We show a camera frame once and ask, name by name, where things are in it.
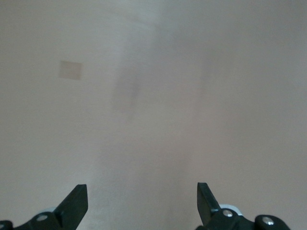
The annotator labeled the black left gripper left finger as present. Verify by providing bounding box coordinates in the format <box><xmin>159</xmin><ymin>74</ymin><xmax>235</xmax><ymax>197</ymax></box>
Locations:
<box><xmin>0</xmin><ymin>184</ymin><xmax>89</xmax><ymax>230</ymax></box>

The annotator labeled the square brown tape patch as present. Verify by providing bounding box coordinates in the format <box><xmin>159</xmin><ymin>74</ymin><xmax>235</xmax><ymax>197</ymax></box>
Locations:
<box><xmin>58</xmin><ymin>60</ymin><xmax>83</xmax><ymax>81</ymax></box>

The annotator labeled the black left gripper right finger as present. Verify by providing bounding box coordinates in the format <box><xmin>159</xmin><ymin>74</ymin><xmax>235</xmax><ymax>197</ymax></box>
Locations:
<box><xmin>196</xmin><ymin>182</ymin><xmax>292</xmax><ymax>230</ymax></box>

